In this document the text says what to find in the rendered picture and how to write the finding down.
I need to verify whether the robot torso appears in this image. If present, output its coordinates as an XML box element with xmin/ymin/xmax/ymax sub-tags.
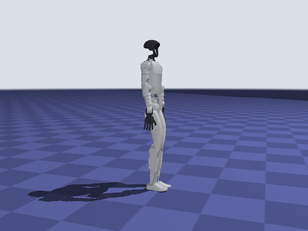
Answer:
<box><xmin>144</xmin><ymin>58</ymin><xmax>162</xmax><ymax>114</ymax></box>

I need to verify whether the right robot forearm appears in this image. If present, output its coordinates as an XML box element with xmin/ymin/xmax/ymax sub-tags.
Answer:
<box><xmin>142</xmin><ymin>84</ymin><xmax>153</xmax><ymax>114</ymax></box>

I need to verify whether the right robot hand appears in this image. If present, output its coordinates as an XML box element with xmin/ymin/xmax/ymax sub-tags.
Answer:
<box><xmin>143</xmin><ymin>108</ymin><xmax>156</xmax><ymax>130</ymax></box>

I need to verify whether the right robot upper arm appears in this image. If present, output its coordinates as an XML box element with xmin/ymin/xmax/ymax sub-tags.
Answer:
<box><xmin>141</xmin><ymin>62</ymin><xmax>152</xmax><ymax>92</ymax></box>

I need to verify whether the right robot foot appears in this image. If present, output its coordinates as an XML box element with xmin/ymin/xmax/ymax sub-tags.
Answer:
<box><xmin>146</xmin><ymin>183</ymin><xmax>168</xmax><ymax>192</ymax></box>

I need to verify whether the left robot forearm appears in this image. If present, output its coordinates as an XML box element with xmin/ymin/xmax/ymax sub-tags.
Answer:
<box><xmin>157</xmin><ymin>91</ymin><xmax>165</xmax><ymax>110</ymax></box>

